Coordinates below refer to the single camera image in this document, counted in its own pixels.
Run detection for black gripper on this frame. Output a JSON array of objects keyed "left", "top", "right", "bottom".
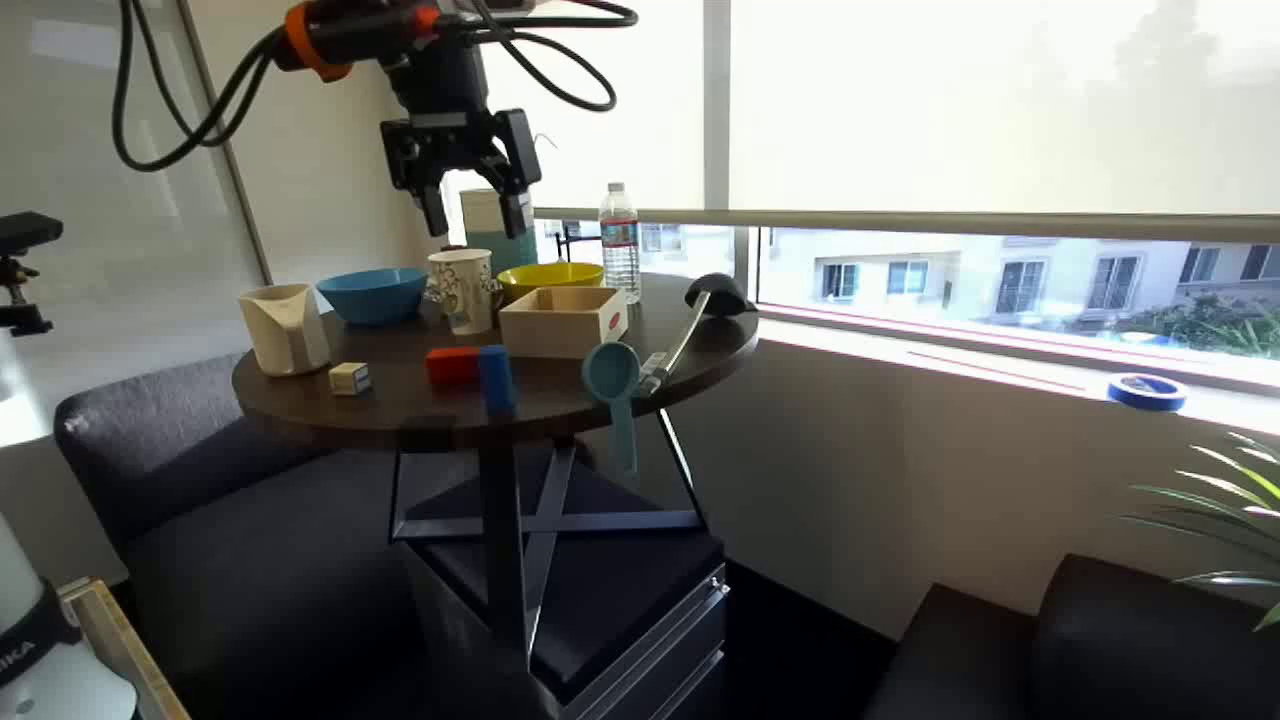
[{"left": 380, "top": 39, "right": 539, "bottom": 238}]

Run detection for white ceramic mug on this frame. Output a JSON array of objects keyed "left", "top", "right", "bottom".
[{"left": 240, "top": 282, "right": 331, "bottom": 377}]

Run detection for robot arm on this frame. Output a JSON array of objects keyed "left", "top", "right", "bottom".
[{"left": 270, "top": 0, "right": 539, "bottom": 234}]

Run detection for white teal tall container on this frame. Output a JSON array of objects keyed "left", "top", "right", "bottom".
[{"left": 461, "top": 187, "right": 536, "bottom": 272}]

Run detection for yellow bowl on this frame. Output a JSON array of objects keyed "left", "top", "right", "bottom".
[{"left": 496, "top": 260, "right": 604, "bottom": 299}]

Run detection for blue plastic bowl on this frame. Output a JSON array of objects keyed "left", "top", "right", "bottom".
[{"left": 314, "top": 268, "right": 423, "bottom": 326}]

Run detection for wooden box tray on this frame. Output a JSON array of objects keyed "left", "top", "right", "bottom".
[{"left": 501, "top": 288, "right": 628, "bottom": 360}]

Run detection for clear water bottle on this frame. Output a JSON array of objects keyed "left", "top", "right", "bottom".
[{"left": 598, "top": 179, "right": 639, "bottom": 304}]

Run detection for red block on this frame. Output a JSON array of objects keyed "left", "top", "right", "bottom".
[{"left": 423, "top": 346, "right": 479, "bottom": 388}]

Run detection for blue block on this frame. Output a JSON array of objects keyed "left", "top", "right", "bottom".
[{"left": 479, "top": 343, "right": 514, "bottom": 415}]

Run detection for round wooden table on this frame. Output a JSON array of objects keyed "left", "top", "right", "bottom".
[{"left": 233, "top": 274, "right": 754, "bottom": 651}]

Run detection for small cream cube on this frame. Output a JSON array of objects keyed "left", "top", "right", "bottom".
[{"left": 329, "top": 360, "right": 371, "bottom": 394}]

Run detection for teal measuring scoop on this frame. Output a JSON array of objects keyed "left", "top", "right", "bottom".
[{"left": 578, "top": 338, "right": 639, "bottom": 476}]

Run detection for black ladle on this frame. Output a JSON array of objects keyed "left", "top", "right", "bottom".
[{"left": 639, "top": 272, "right": 751, "bottom": 394}]

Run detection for black sofa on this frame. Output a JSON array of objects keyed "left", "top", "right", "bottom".
[{"left": 53, "top": 355, "right": 428, "bottom": 720}]

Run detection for white device with black band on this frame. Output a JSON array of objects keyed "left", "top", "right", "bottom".
[{"left": 0, "top": 515, "right": 137, "bottom": 720}]

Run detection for blue tape roll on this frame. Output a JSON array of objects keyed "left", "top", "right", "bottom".
[{"left": 1109, "top": 372, "right": 1187, "bottom": 412}]

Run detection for black armchair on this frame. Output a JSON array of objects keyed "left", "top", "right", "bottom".
[{"left": 863, "top": 557, "right": 1280, "bottom": 720}]

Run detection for green plant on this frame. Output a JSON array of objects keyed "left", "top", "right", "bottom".
[{"left": 1134, "top": 431, "right": 1280, "bottom": 636}]

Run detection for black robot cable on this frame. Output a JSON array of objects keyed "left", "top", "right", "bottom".
[{"left": 107, "top": 0, "right": 639, "bottom": 176}]

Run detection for black camera stand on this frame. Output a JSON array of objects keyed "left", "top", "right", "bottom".
[{"left": 0, "top": 213, "right": 63, "bottom": 335}]

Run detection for wooden frame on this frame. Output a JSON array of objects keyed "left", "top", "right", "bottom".
[{"left": 59, "top": 581, "right": 193, "bottom": 720}]

